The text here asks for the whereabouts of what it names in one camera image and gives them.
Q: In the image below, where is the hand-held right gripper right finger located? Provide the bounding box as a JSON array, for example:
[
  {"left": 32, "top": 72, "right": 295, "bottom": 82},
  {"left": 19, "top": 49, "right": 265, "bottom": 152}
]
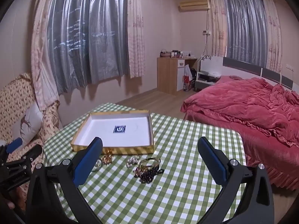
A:
[{"left": 197, "top": 136, "right": 275, "bottom": 224}]

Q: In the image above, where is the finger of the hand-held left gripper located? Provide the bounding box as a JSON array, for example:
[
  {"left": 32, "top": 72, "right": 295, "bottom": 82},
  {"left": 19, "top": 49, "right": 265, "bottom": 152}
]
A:
[
  {"left": 0, "top": 144, "right": 44, "bottom": 192},
  {"left": 0, "top": 138, "right": 23, "bottom": 162}
]

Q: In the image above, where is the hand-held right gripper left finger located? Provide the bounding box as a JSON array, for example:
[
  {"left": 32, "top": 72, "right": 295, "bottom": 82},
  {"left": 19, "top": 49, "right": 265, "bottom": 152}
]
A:
[{"left": 26, "top": 136, "right": 103, "bottom": 224}]

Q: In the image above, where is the silver bangle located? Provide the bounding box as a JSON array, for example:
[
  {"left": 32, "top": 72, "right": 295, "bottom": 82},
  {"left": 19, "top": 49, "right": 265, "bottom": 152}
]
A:
[{"left": 91, "top": 157, "right": 104, "bottom": 172}]

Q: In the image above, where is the gold chain bracelet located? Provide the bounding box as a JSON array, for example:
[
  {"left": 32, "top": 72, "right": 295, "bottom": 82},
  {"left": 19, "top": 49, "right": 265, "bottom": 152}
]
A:
[{"left": 103, "top": 148, "right": 114, "bottom": 165}]

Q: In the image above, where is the silver bead bracelet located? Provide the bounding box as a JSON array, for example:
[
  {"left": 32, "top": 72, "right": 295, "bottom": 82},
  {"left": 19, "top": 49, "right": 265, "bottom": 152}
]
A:
[{"left": 126, "top": 157, "right": 138, "bottom": 169}]

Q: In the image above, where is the gold bangle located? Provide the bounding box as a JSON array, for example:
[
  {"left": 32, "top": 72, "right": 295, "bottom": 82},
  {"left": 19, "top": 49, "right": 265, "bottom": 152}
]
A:
[{"left": 139, "top": 157, "right": 162, "bottom": 169}]

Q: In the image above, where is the gold cardboard box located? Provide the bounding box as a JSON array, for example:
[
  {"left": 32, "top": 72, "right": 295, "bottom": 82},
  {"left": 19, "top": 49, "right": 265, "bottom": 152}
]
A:
[{"left": 71, "top": 109, "right": 155, "bottom": 155}]

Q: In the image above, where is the black beaded necklace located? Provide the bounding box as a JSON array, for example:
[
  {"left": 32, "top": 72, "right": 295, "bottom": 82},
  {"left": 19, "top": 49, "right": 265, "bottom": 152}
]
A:
[{"left": 133, "top": 164, "right": 165, "bottom": 184}]

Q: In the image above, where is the grey deer print pillow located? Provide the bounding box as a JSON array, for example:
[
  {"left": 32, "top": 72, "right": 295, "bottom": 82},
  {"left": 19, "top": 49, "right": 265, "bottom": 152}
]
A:
[{"left": 12, "top": 103, "right": 44, "bottom": 147}]

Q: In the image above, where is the green checked tablecloth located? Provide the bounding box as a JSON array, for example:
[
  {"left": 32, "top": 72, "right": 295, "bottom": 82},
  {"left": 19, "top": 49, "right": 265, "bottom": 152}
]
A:
[{"left": 43, "top": 102, "right": 247, "bottom": 224}]

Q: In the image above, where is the floral covered sofa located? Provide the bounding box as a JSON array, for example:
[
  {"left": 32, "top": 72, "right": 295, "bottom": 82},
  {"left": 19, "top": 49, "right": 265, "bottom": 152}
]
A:
[{"left": 0, "top": 72, "right": 61, "bottom": 213}]

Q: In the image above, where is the red ruffled bed sheet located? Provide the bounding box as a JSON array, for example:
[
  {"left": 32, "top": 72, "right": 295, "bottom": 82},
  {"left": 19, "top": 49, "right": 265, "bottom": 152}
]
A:
[{"left": 184, "top": 112, "right": 299, "bottom": 191}]

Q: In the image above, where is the red quilt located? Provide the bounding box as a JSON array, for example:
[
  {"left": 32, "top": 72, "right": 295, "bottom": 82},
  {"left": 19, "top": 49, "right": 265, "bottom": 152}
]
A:
[{"left": 180, "top": 75, "right": 299, "bottom": 149}]

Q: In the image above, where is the red paper bag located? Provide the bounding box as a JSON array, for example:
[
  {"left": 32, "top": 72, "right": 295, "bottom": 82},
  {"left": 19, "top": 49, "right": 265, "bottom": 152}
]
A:
[{"left": 183, "top": 75, "right": 196, "bottom": 92}]

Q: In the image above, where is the white nightstand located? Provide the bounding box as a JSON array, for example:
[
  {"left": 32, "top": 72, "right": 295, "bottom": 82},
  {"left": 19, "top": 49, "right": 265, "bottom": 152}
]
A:
[{"left": 195, "top": 71, "right": 221, "bottom": 92}]

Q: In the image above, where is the white plastic bag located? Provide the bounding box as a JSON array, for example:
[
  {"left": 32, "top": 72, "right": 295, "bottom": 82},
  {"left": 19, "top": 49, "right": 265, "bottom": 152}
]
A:
[{"left": 184, "top": 64, "right": 193, "bottom": 80}]

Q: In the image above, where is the pink floral curtain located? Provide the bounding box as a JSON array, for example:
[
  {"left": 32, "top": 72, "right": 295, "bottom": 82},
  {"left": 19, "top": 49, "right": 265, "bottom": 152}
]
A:
[
  {"left": 127, "top": 0, "right": 146, "bottom": 79},
  {"left": 262, "top": 0, "right": 283, "bottom": 74},
  {"left": 31, "top": 0, "right": 60, "bottom": 112},
  {"left": 208, "top": 0, "right": 228, "bottom": 58}
]

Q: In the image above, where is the wooden desk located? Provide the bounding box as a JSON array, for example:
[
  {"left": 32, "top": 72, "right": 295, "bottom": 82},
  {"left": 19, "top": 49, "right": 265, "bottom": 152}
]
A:
[{"left": 157, "top": 56, "right": 198, "bottom": 96}]

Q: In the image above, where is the white and grey headboard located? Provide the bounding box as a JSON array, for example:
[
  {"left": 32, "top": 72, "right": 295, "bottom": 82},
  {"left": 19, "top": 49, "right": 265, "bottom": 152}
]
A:
[{"left": 198, "top": 55, "right": 299, "bottom": 92}]

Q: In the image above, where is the clutter of small desk bottles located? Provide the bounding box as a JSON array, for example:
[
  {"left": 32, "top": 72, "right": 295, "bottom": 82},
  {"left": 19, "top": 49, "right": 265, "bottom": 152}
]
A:
[{"left": 160, "top": 49, "right": 198, "bottom": 58}]

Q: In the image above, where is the grey sheer curtain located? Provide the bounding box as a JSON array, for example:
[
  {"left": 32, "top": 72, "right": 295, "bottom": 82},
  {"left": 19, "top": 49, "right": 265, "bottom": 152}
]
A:
[
  {"left": 47, "top": 0, "right": 130, "bottom": 94},
  {"left": 222, "top": 0, "right": 269, "bottom": 67}
]

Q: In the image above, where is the air conditioner cable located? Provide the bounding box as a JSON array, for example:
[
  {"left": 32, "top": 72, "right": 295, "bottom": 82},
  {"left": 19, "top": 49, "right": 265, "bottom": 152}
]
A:
[{"left": 203, "top": 9, "right": 211, "bottom": 57}]

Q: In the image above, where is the wall air conditioner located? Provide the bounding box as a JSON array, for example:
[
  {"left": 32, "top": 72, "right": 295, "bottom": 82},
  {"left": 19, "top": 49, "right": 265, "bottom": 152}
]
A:
[{"left": 179, "top": 0, "right": 210, "bottom": 12}]

